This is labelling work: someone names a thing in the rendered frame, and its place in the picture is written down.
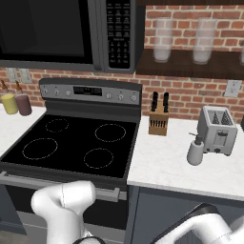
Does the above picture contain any blue-grey drawer front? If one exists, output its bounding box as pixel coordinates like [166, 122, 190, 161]
[130, 186, 244, 244]

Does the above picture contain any wooden knife block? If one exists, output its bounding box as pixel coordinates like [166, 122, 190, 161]
[148, 106, 170, 137]

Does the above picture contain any black electric range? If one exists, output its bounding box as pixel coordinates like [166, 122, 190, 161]
[0, 77, 143, 244]

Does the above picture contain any grey soap dispenser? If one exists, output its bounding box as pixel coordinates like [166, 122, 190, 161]
[186, 132, 205, 167]

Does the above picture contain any clear glass jar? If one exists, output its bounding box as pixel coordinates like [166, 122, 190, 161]
[192, 17, 218, 66]
[152, 17, 174, 63]

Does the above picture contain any silver toaster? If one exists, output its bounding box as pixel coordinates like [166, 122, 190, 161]
[195, 105, 239, 157]

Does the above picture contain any maroon bottle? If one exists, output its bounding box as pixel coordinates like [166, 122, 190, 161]
[14, 80, 33, 117]

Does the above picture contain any yellow bottle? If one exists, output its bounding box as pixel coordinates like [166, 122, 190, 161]
[0, 80, 19, 115]

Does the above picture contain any black over-range microwave oven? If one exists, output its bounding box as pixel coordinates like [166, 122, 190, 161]
[0, 0, 147, 75]

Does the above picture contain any blue-grey base cabinet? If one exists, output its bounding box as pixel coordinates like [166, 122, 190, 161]
[0, 183, 28, 235]

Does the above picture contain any black knife handle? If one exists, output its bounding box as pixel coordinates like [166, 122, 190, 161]
[151, 91, 159, 112]
[162, 91, 170, 113]

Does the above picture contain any dark wooden wall shelf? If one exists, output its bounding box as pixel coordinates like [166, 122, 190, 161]
[135, 48, 244, 81]

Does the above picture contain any grey microwave door handle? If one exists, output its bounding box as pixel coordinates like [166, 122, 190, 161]
[93, 0, 105, 71]

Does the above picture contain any white wall outlet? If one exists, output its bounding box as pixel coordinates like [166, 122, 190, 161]
[19, 68, 32, 84]
[224, 79, 243, 98]
[6, 67, 20, 83]

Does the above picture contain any silver oven door handle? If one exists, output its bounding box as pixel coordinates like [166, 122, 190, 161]
[0, 171, 121, 202]

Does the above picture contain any dark wooden wall cabinet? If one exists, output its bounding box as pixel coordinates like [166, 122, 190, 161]
[136, 0, 244, 7]

